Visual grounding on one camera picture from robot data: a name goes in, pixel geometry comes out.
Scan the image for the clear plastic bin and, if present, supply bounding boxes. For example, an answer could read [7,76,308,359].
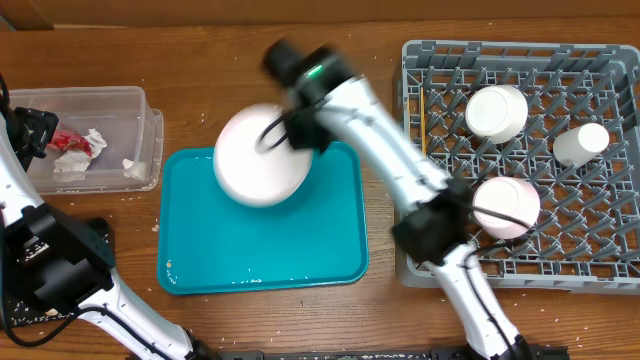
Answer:
[10,86,164,194]

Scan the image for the red snack wrapper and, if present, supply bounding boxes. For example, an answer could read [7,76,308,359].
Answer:
[47,130,93,157]

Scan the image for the teal plastic tray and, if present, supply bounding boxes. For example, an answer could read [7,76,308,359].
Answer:
[157,142,369,295]

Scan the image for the white cup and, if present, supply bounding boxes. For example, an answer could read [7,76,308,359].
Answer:
[553,123,609,167]

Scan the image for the large white plate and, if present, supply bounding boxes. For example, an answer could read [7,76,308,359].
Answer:
[213,103,313,207]

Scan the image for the black waste tray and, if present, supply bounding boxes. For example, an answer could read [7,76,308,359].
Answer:
[3,218,115,326]

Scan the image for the white bowl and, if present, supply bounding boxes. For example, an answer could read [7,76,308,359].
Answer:
[465,85,528,144]

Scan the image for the small white tissue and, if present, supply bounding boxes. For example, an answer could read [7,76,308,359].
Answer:
[122,159,149,181]

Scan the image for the large white tissue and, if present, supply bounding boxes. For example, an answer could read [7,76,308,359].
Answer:
[54,128,107,173]

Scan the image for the grey dishwasher rack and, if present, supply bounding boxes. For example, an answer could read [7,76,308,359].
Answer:
[395,40,639,295]

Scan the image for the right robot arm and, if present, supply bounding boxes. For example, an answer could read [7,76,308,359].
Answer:
[263,40,534,359]

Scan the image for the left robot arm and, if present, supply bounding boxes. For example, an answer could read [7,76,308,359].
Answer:
[1,88,211,359]

